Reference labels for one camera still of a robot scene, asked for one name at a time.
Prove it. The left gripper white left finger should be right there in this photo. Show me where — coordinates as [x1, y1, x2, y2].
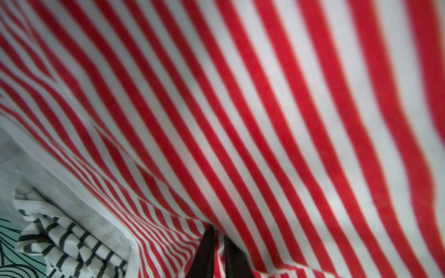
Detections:
[186, 225, 216, 278]

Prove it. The black white striped tank top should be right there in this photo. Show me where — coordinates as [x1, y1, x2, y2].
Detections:
[13, 188, 127, 278]

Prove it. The red white striped tank top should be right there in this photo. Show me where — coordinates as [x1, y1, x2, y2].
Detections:
[1, 1, 445, 278]

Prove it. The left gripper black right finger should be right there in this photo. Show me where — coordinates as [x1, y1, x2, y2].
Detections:
[224, 236, 255, 278]

